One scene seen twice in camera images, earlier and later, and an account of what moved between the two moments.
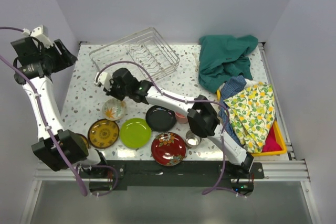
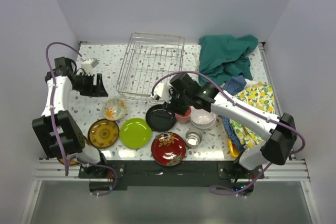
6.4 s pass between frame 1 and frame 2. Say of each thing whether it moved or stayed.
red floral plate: stayed
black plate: stayed
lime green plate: stayed
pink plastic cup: stayed
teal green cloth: stayed
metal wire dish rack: moved
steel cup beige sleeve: stayed
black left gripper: moved
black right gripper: moved
